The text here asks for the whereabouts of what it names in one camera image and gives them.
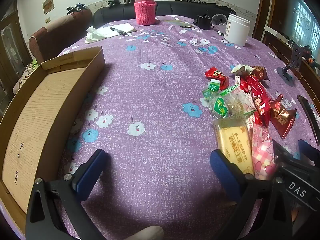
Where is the wooden glass-door cabinet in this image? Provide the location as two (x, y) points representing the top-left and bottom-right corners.
(0, 2), (33, 115)

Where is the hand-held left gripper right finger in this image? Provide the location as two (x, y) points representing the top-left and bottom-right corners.
(210, 149), (293, 240)

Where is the clear glass bowl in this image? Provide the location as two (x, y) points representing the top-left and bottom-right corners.
(212, 13), (228, 27)

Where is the wooden pillar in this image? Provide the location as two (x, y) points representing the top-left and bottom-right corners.
(252, 0), (278, 43)

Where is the pink knitted sleeve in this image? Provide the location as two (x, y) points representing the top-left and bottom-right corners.
(134, 1), (157, 26)

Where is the white green crinkled packet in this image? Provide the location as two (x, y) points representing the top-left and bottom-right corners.
(230, 64), (254, 76)

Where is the purple floral tablecloth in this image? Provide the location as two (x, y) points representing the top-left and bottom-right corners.
(25, 15), (320, 240)

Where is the small framed certificate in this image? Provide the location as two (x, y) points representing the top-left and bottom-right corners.
(42, 0), (54, 15)

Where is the wooden sideboard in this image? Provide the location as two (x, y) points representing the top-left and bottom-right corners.
(262, 25), (320, 105)

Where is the patterned cloth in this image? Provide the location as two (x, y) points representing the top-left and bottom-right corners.
(14, 64), (38, 93)

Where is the dark red pointed packet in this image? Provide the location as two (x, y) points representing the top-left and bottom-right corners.
(269, 94), (297, 139)

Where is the small red snack packet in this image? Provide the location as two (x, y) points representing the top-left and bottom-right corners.
(205, 67), (229, 90)

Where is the grey phone stand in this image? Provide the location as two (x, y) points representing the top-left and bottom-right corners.
(278, 44), (312, 87)

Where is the brown gold-print packet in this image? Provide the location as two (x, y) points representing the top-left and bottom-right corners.
(250, 66), (268, 82)

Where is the pink checked snack packet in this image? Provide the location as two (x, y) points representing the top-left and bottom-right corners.
(246, 112), (278, 180)

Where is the black smartphone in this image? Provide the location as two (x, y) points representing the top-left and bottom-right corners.
(297, 94), (320, 145)

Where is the person's left hand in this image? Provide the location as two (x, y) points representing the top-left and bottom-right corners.
(125, 226), (164, 240)

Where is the thin booklet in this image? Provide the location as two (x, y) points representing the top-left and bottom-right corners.
(164, 19), (194, 28)

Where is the black leather sofa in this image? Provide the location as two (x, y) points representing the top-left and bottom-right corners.
(93, 0), (237, 28)

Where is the brown armchair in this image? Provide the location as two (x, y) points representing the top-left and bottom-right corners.
(29, 9), (93, 65)

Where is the white crumpled tissue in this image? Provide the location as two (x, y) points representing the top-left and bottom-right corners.
(85, 26), (108, 44)

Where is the yellow biscuit packet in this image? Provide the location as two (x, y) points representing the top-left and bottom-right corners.
(214, 118), (255, 177)

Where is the white plastic jar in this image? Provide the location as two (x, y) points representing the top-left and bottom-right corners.
(224, 14), (251, 46)

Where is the shallow cardboard box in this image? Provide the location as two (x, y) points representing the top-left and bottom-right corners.
(0, 46), (105, 215)

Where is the clear packet green label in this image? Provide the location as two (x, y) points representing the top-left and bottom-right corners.
(209, 85), (257, 120)

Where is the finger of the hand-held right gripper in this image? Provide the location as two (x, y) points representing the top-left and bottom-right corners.
(272, 139), (294, 170)
(297, 139), (320, 168)

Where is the long white red packet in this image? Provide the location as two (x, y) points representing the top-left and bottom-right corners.
(234, 75), (247, 93)

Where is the white paper sheet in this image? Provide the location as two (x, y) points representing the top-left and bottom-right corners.
(100, 23), (137, 34)

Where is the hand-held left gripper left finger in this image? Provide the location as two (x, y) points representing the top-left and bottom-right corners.
(26, 149), (108, 240)

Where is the television screen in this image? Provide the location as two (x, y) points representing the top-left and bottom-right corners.
(287, 0), (320, 45)

